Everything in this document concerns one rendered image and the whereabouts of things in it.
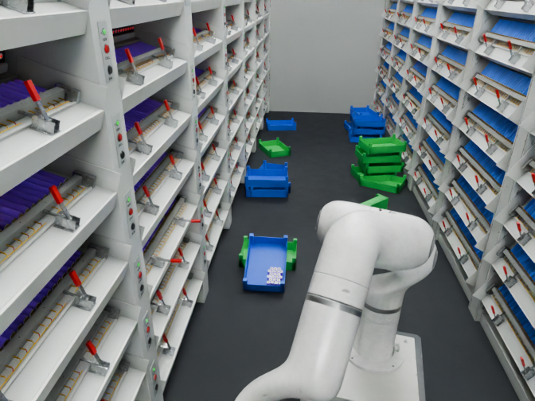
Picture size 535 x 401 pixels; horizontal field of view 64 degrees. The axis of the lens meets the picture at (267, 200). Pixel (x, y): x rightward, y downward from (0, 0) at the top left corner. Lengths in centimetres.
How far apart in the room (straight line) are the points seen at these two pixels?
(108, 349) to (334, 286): 69
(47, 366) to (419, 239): 71
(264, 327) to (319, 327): 131
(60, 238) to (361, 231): 55
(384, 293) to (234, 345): 83
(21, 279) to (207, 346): 120
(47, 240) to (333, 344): 54
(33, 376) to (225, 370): 101
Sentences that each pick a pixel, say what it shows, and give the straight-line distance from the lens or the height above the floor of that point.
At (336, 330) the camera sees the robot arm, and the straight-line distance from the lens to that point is 66.
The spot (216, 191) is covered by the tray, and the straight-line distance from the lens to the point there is 235.
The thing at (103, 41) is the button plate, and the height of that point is 123.
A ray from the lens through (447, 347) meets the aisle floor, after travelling 204.
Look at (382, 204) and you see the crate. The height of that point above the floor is 17.
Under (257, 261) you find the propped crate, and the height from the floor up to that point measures 6.
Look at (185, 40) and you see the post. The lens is 164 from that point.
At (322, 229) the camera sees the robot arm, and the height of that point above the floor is 91.
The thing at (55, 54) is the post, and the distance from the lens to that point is 102.
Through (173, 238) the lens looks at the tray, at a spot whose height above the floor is 52.
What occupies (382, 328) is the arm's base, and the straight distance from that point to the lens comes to 133.
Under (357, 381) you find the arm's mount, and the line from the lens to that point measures 135.
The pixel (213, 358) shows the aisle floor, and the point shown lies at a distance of 185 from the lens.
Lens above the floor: 133
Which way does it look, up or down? 26 degrees down
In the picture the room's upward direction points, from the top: 1 degrees clockwise
